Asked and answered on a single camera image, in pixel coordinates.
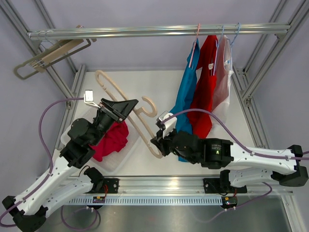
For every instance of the light blue hanger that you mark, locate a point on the light blue hanger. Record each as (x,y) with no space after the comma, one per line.
(219,38)

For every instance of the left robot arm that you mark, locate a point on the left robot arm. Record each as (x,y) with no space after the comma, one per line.
(30,209)

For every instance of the beige empty hanger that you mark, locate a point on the beige empty hanger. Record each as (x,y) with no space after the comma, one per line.
(61,50)

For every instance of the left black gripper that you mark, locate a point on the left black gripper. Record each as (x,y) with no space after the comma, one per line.
(117,111)

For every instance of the aluminium hanging rail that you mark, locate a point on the aluminium hanging rail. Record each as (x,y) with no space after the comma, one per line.
(189,30)

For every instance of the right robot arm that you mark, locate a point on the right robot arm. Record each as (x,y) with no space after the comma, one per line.
(239,166)

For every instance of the blue wire hanger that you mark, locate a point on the blue wire hanger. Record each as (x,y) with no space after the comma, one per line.
(236,35)

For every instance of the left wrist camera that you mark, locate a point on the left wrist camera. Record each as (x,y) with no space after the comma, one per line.
(89,99)

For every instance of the beige plastic hanger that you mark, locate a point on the beige plastic hanger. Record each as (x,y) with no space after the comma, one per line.
(137,111)

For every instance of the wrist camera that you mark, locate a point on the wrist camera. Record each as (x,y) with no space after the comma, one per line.
(89,99)
(166,123)

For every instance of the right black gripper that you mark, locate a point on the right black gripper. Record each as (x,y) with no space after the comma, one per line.
(161,142)

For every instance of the white cable duct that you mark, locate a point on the white cable duct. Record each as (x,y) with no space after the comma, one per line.
(147,200)

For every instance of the magenta t shirt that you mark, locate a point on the magenta t shirt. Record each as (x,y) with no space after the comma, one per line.
(114,140)

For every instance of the white t shirt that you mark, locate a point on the white t shirt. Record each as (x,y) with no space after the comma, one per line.
(223,72)

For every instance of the right aluminium frame post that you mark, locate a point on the right aluminium frame post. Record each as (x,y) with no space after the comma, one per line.
(265,54)

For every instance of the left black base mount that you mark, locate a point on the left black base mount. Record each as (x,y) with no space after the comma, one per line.
(109,185)

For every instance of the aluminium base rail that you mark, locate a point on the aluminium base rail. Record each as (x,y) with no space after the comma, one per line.
(168,185)

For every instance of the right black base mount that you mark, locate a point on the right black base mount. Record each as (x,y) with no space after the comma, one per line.
(212,185)

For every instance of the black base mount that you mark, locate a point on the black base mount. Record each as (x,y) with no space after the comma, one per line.
(212,185)
(109,185)

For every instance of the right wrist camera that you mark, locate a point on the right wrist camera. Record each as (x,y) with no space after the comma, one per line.
(166,123)

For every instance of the blue t shirt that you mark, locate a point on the blue t shirt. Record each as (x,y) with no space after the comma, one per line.
(186,93)

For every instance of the red t shirt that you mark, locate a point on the red t shirt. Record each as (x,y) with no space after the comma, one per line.
(203,95)

